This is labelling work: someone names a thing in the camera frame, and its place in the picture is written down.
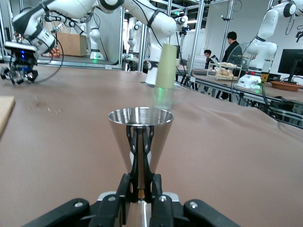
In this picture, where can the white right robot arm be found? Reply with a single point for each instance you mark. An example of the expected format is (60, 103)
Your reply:
(163, 23)

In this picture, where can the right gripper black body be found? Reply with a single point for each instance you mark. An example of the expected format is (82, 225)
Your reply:
(22, 60)

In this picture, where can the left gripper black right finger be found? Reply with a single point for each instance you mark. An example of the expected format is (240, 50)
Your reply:
(165, 212)

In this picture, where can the steel jigger measuring cup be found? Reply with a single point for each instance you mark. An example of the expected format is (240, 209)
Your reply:
(163, 137)

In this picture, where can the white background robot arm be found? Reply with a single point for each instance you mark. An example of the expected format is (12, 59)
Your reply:
(94, 37)
(131, 40)
(262, 45)

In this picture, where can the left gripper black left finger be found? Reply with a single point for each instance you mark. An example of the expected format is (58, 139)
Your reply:
(109, 212)

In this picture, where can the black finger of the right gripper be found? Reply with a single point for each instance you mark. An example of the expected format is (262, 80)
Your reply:
(6, 73)
(32, 75)

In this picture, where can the aluminium frame post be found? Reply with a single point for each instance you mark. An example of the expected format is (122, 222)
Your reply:
(198, 35)

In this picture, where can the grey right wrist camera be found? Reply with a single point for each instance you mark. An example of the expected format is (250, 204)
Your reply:
(19, 46)

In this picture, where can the clear glass beaker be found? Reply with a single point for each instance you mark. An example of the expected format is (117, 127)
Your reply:
(17, 76)

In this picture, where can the black computer monitor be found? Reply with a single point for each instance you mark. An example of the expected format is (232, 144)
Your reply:
(291, 61)

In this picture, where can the brown wicker basket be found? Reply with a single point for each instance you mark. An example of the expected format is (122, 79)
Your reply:
(286, 86)

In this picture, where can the seated person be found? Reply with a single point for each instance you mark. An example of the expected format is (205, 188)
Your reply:
(208, 56)

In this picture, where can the green sleeved glass bottle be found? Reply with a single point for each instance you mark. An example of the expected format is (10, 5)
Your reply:
(165, 66)

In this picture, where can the brown table cover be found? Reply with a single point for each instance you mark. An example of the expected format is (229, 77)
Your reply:
(213, 153)

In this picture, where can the wooden cutting board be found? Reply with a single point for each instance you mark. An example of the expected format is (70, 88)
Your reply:
(6, 113)

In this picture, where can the white control device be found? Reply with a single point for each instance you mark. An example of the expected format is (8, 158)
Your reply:
(246, 82)

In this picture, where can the standing person in black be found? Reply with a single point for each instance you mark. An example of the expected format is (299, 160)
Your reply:
(233, 49)

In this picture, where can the neighbouring brown workbench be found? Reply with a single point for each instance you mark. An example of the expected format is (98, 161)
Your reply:
(279, 95)

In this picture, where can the cardboard box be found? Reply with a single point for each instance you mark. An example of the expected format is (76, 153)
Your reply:
(71, 45)

